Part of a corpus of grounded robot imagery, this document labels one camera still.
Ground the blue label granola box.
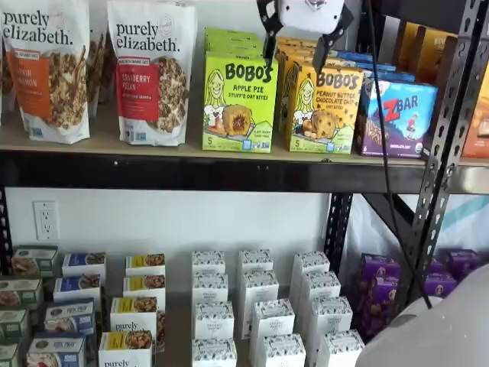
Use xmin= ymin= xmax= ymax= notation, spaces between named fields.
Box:
xmin=61 ymin=252 xmax=108 ymax=283
xmin=25 ymin=336 xmax=86 ymax=367
xmin=44 ymin=301 xmax=96 ymax=338
xmin=53 ymin=274 xmax=102 ymax=307

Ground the wooden shelf board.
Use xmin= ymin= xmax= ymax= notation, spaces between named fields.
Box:
xmin=458 ymin=154 xmax=489 ymax=167
xmin=0 ymin=101 xmax=465 ymax=169

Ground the yellow label granola box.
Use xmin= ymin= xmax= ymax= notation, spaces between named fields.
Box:
xmin=98 ymin=330 xmax=156 ymax=367
xmin=110 ymin=297 xmax=159 ymax=337
xmin=125 ymin=252 xmax=167 ymax=278
xmin=122 ymin=274 xmax=167 ymax=303

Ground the orange snack box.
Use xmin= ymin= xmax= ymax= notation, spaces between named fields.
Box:
xmin=392 ymin=21 xmax=427 ymax=77
xmin=461 ymin=95 xmax=489 ymax=158
xmin=415 ymin=25 xmax=459 ymax=86

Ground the orange label granola bag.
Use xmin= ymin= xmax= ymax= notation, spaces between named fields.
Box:
xmin=0 ymin=0 xmax=92 ymax=145

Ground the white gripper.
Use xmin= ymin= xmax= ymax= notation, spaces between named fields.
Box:
xmin=256 ymin=0 xmax=355 ymax=74

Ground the black metal shelving rack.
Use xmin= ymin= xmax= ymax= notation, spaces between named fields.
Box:
xmin=357 ymin=0 xmax=489 ymax=268
xmin=0 ymin=0 xmax=484 ymax=367

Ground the white granola bag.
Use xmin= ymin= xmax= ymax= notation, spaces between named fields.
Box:
xmin=86 ymin=26 xmax=111 ymax=105

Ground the green Bobo's apple pie box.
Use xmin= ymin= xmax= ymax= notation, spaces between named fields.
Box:
xmin=205 ymin=44 xmax=266 ymax=59
xmin=203 ymin=26 xmax=261 ymax=39
xmin=204 ymin=36 xmax=264 ymax=49
xmin=201 ymin=53 xmax=279 ymax=154

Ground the green label granola box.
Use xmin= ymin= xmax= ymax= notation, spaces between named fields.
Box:
xmin=11 ymin=244 xmax=59 ymax=279
xmin=0 ymin=277 xmax=44 ymax=311
xmin=0 ymin=342 xmax=21 ymax=367
xmin=0 ymin=308 xmax=31 ymax=342

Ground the white wall outlet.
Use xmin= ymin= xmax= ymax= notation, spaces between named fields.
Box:
xmin=33 ymin=200 xmax=60 ymax=248

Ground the blue ZBar box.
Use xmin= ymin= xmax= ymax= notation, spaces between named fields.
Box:
xmin=361 ymin=62 xmax=397 ymax=73
xmin=357 ymin=78 xmax=439 ymax=160
xmin=362 ymin=70 xmax=417 ymax=84
xmin=335 ymin=49 xmax=374 ymax=65

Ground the yellow Bobo's peanut butter box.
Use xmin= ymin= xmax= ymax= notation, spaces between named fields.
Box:
xmin=278 ymin=49 xmax=320 ymax=135
xmin=274 ymin=36 xmax=320 ymax=53
xmin=292 ymin=60 xmax=364 ymax=154

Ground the white patterned small carton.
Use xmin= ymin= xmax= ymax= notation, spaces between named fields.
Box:
xmin=293 ymin=251 xmax=331 ymax=277
xmin=249 ymin=298 xmax=296 ymax=345
xmin=259 ymin=334 xmax=307 ymax=367
xmin=241 ymin=269 xmax=280 ymax=307
xmin=191 ymin=338 xmax=238 ymax=367
xmin=194 ymin=301 xmax=235 ymax=341
xmin=299 ymin=271 xmax=342 ymax=307
xmin=309 ymin=297 xmax=354 ymax=338
xmin=191 ymin=250 xmax=227 ymax=276
xmin=318 ymin=330 xmax=366 ymax=367
xmin=238 ymin=248 xmax=274 ymax=274
xmin=192 ymin=271 xmax=229 ymax=306

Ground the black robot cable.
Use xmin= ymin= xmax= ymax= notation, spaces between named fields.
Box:
xmin=364 ymin=0 xmax=435 ymax=310

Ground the red label granola bag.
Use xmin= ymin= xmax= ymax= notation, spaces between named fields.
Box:
xmin=106 ymin=0 xmax=199 ymax=147

